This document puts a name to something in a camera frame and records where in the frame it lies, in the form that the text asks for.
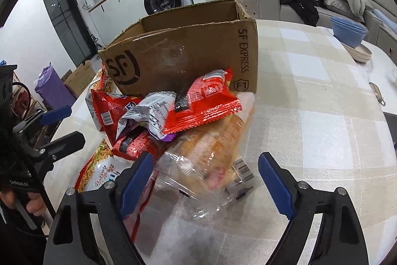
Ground grey sofa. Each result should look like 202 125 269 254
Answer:
255 0 397 54

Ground red cone snack packet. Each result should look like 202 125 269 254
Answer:
90 89 143 144

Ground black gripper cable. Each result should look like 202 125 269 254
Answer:
12 82 32 112

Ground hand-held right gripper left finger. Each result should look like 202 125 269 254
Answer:
43 152 156 265

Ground light blue pillow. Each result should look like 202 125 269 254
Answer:
372 9 397 25

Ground silver keychain tool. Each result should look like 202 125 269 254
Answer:
369 82 387 106

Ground person's left hand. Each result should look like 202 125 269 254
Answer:
0 189 47 217

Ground silver purple snack packet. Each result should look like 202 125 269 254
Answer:
116 91 178 142

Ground beige plate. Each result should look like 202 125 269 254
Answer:
341 42 373 63

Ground black glossy refrigerator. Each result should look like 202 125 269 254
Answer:
38 0 97 67

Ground clear bread bag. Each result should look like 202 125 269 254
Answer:
153 91 256 220

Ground white counter cabinet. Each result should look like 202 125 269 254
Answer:
88 0 146 48

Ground cardboard box on floor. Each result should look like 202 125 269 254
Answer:
64 62 97 98

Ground purple trash bin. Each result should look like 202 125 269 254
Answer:
34 66 76 110

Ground brown cardboard box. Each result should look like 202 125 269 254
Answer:
98 0 259 97

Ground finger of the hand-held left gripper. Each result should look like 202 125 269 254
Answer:
40 132 86 160
12 106 72 137

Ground black jacket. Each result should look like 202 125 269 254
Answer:
274 0 320 27

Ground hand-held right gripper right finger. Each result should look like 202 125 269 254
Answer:
258 152 369 265

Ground snack packets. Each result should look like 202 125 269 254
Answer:
74 138 159 244

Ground red black-striped snack packet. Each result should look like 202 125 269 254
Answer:
162 68 242 136
111 128 168 160

